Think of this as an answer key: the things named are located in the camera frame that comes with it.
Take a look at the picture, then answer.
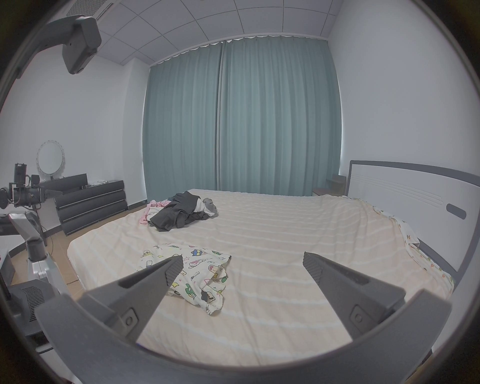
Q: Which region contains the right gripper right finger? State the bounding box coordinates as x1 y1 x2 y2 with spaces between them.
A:
303 252 406 342

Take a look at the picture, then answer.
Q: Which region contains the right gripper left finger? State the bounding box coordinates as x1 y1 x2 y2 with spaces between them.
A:
77 255 184 344

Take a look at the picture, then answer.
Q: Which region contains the white printed pyjama top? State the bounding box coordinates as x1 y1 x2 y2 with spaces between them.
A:
136 242 232 317

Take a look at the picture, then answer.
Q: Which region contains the pile of clothes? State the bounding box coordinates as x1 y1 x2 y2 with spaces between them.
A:
140 190 220 233

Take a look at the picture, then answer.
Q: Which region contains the round white mirror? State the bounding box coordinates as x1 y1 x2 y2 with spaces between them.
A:
36 140 65 178

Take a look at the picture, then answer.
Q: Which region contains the bed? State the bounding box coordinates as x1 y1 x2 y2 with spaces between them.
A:
67 160 480 368

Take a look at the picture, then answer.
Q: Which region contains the grey bedside table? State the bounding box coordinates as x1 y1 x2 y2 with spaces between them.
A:
312 175 346 197

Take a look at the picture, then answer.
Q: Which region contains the blue-green curtain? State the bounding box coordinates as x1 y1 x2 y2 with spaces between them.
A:
217 35 344 198
142 45 224 193

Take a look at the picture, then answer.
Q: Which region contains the white ceiling air vent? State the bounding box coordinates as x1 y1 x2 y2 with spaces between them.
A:
65 0 114 19

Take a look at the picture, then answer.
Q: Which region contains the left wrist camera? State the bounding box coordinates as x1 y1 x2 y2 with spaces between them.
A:
9 163 29 188

